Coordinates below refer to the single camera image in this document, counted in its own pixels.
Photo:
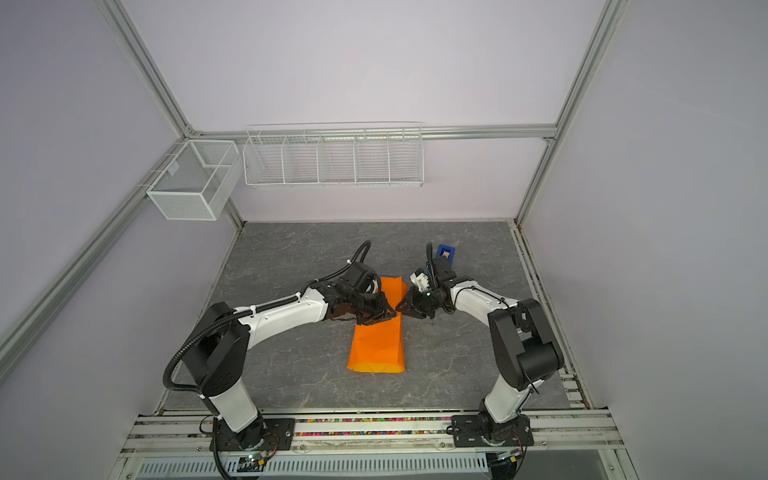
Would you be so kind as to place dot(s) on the white mesh side basket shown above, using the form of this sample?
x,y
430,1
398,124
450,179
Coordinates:
x,y
198,180

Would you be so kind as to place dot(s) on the blue tape dispenser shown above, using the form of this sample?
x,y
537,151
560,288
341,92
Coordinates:
x,y
447,252

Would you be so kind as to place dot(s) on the white vented cable duct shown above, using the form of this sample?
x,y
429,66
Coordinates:
x,y
321,466

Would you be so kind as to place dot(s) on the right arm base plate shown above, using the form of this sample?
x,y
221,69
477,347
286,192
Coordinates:
x,y
480,430

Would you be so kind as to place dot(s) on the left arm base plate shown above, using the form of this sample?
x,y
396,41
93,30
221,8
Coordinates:
x,y
252,433

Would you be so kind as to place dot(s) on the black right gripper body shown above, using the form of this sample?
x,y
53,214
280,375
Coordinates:
x,y
426,299

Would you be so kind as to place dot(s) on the white wire wall shelf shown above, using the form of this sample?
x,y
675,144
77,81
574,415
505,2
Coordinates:
x,y
334,154

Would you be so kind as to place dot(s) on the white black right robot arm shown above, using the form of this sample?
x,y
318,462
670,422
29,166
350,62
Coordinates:
x,y
525,348

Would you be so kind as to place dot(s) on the aluminium front rail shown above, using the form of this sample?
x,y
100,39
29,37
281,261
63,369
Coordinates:
x,y
187,433

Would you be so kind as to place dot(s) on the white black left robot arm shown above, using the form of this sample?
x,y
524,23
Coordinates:
x,y
210,362

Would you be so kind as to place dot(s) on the aluminium corner frame post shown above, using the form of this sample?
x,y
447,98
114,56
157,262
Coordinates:
x,y
126,33

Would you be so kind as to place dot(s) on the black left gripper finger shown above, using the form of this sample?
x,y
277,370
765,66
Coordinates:
x,y
365,322
387,311

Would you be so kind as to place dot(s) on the orange wrapping paper sheet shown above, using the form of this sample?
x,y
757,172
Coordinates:
x,y
378,348

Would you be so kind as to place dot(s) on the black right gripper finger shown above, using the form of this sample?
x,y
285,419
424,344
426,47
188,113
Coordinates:
x,y
406,308
430,314

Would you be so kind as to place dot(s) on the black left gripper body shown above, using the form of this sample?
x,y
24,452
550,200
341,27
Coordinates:
x,y
366,307

